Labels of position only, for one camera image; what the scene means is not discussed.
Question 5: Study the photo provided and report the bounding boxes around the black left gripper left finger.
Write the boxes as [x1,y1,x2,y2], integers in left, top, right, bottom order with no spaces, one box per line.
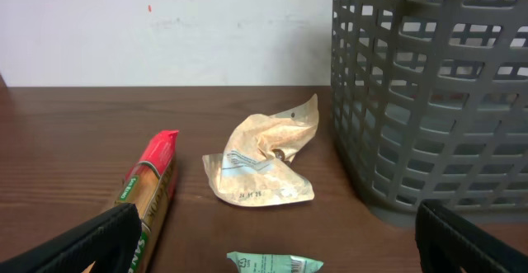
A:
[1,203,141,273]

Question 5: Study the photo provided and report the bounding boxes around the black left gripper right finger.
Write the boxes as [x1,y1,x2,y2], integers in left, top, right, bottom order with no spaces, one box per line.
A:
[415,200,527,273]

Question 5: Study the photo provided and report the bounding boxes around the mint green snack bar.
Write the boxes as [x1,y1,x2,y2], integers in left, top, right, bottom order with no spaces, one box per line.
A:
[226,252,323,273]

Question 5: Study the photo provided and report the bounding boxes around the spaghetti pack red ends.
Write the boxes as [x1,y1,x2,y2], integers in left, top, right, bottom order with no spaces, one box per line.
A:
[103,129,179,273]

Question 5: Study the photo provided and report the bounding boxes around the beige crumpled paper pouch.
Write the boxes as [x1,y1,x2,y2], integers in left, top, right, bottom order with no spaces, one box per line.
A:
[202,95,319,207]

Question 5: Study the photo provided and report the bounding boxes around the grey plastic slotted basket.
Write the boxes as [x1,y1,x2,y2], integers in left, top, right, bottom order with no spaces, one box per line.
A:
[331,0,527,227]

